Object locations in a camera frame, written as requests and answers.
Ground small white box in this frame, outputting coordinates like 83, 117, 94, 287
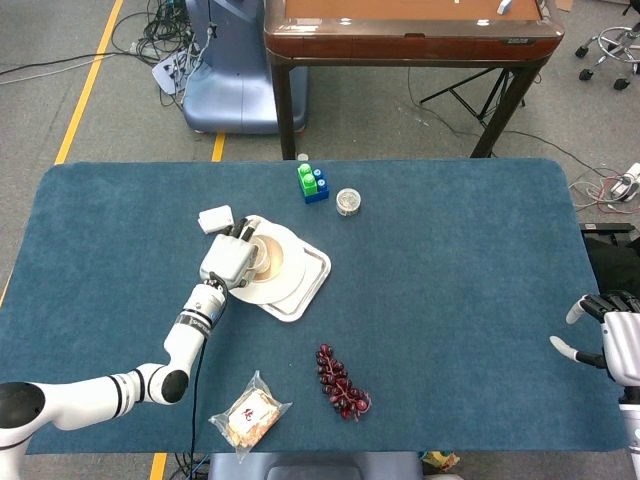
197, 203, 236, 236

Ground packaged pastry in clear wrapper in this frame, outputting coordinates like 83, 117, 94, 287
208, 369, 294, 462

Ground dark red grape bunch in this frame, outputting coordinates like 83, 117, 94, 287
315, 343, 373, 423

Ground blue toy building block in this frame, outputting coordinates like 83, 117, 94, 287
299, 167, 331, 205

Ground silver square metal tray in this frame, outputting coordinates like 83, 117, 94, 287
219, 214, 333, 323

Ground brown wooden mahjong table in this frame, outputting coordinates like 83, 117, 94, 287
263, 0, 566, 160

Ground white power strip with cables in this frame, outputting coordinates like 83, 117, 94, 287
151, 53, 197, 96

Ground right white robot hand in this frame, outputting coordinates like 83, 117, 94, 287
549, 290, 640, 387

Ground blue felt table mat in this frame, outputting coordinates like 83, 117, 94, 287
0, 158, 624, 455

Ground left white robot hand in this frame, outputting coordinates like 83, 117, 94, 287
199, 216, 259, 291

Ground black bag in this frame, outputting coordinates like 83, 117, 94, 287
582, 223, 640, 301

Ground black tripod stand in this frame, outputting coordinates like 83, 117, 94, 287
418, 68, 527, 131

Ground office chair wheel base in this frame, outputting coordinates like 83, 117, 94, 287
574, 25, 640, 92

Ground white round plate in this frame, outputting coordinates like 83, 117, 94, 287
227, 222, 307, 305

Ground green toy building block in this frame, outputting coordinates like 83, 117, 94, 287
297, 162, 320, 197

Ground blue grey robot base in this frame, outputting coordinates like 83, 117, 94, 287
182, 0, 309, 135

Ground grey blue robot torso base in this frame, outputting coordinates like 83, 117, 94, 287
207, 451, 426, 480

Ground small round clear container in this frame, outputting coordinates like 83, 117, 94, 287
335, 187, 363, 218

